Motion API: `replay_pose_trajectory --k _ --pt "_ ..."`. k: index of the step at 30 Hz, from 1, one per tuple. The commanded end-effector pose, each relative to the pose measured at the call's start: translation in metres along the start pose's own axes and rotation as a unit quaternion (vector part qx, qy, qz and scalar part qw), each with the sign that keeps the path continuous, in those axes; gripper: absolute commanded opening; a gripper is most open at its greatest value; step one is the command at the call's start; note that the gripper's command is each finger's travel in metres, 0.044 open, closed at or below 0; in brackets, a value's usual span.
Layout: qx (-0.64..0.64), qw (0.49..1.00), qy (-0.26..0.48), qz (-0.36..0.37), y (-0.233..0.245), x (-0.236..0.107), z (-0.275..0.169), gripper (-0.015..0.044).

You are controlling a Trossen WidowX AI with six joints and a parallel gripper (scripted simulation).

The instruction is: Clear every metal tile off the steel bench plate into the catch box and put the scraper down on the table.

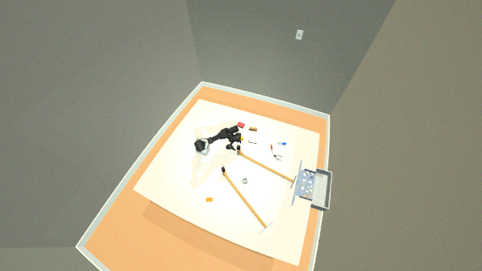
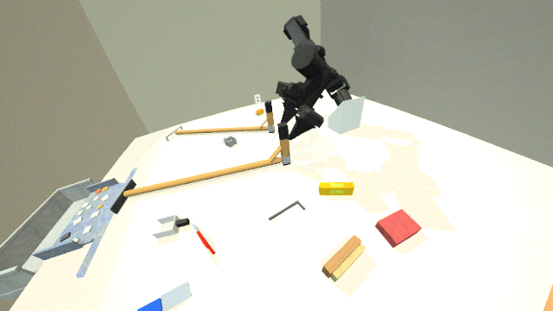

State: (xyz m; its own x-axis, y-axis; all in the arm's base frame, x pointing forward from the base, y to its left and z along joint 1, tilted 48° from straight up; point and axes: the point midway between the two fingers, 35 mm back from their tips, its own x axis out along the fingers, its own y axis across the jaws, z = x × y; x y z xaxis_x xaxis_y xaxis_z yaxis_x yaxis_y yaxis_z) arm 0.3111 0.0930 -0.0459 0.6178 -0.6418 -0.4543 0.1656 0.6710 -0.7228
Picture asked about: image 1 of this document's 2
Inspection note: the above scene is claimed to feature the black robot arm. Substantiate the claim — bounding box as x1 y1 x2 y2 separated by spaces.
194 125 241 152

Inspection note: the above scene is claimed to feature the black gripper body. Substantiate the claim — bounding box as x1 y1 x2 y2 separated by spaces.
226 132 242 150

